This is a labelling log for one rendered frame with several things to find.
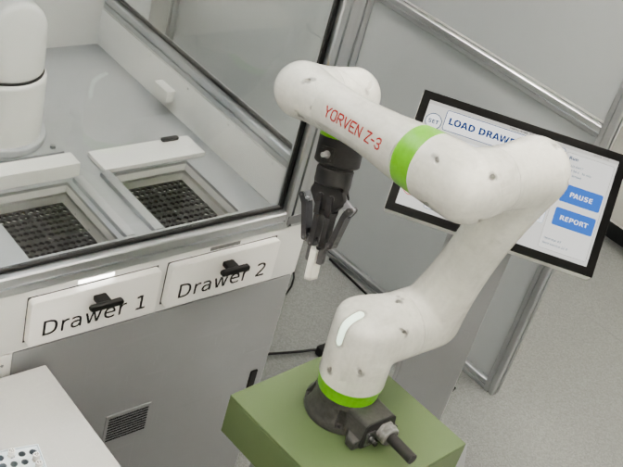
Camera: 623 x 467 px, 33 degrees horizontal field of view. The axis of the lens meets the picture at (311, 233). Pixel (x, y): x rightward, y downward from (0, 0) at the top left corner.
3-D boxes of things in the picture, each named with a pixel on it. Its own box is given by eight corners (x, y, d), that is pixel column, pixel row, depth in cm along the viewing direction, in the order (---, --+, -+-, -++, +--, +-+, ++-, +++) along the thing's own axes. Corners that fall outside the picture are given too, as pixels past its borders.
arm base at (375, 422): (431, 460, 198) (440, 437, 195) (373, 486, 189) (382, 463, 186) (346, 372, 213) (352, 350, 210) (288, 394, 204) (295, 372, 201)
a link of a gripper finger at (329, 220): (336, 194, 210) (342, 195, 209) (325, 246, 213) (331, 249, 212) (326, 195, 207) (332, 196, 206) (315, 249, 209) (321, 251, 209)
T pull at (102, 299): (124, 304, 208) (125, 299, 207) (90, 313, 203) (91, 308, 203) (115, 294, 210) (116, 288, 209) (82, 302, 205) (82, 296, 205)
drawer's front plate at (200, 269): (271, 278, 241) (281, 240, 235) (164, 309, 223) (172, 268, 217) (266, 274, 242) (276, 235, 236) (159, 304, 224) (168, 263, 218)
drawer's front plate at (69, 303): (154, 311, 221) (162, 271, 215) (27, 347, 203) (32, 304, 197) (149, 307, 222) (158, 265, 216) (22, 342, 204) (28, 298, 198)
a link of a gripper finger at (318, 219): (323, 194, 207) (316, 192, 208) (309, 246, 210) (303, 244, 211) (333, 193, 211) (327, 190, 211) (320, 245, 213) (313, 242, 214)
